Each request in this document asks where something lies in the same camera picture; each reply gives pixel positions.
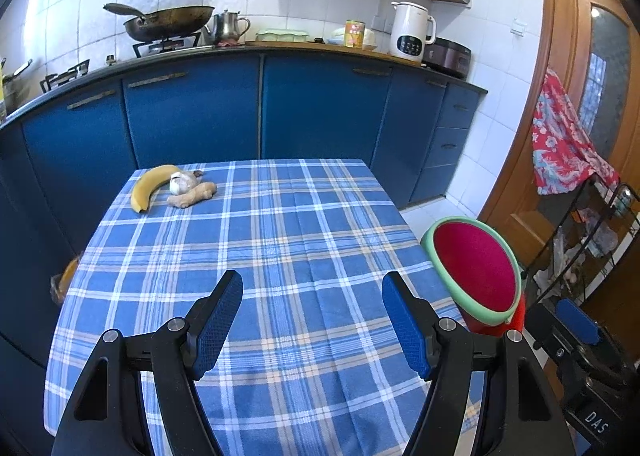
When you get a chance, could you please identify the wooden door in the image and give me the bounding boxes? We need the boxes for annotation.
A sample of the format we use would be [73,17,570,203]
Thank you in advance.
[477,0,640,337]

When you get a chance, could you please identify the garlic bulb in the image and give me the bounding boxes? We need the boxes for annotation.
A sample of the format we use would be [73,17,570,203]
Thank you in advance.
[169,170,205,195]

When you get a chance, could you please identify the black metal rack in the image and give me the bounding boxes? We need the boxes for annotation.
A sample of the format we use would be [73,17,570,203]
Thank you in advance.
[525,176,640,307]

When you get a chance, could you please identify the dark pot with handle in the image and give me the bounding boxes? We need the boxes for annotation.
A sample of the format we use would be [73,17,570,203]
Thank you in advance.
[0,59,33,112]

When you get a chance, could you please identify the gas stove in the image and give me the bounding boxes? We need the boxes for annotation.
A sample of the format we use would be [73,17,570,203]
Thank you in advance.
[40,35,201,92]

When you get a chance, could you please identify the blue kitchen base cabinets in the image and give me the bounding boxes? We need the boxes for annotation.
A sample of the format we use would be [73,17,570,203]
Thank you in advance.
[0,51,488,372]

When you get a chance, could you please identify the black wok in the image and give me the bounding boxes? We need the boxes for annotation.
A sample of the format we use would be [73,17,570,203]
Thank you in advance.
[102,3,216,43]

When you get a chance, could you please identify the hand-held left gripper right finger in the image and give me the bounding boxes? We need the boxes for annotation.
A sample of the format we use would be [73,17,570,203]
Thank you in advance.
[381,271,576,456]

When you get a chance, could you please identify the white electric kettle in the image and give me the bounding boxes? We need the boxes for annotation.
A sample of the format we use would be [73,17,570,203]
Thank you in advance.
[389,1,437,60]

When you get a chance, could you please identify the blue plaid tablecloth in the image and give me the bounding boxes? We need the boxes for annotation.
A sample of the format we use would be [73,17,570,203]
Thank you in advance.
[44,159,501,456]

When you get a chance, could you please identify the orange bag on floor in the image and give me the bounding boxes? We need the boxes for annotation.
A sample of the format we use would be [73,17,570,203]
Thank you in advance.
[50,256,81,304]

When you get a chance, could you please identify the yellow can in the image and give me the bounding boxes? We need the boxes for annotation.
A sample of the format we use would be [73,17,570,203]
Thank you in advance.
[345,21,367,48]

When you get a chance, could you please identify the green-rimmed red bin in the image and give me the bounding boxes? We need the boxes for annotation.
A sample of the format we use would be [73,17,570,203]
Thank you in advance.
[420,217,527,337]

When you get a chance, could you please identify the light green tray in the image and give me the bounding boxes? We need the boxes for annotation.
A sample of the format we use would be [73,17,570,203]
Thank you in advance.
[255,29,308,43]

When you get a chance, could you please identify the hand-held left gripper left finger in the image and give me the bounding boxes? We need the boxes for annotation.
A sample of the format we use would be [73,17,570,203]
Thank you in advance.
[51,269,244,456]

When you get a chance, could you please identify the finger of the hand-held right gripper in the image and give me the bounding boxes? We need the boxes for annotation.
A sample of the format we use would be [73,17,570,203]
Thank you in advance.
[525,303,560,354]
[555,299,602,346]

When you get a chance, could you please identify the steel teapot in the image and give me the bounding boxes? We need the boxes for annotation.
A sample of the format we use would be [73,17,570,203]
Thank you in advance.
[205,10,251,44]

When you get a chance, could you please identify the ginger root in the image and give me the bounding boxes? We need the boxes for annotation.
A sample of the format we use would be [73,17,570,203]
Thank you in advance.
[167,182,218,209]

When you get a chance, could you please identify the red floral cloth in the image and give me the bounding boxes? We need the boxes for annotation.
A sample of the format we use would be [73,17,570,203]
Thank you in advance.
[531,67,621,196]

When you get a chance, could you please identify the dark rice cooker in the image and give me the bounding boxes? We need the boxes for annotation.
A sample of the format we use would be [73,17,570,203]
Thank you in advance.
[425,38,472,78]

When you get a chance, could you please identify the yellow banana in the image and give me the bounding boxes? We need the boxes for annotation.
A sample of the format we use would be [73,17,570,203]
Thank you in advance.
[131,164,182,213]

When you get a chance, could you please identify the dark kitchen countertop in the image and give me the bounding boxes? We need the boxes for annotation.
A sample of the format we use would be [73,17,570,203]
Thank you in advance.
[0,42,488,124]

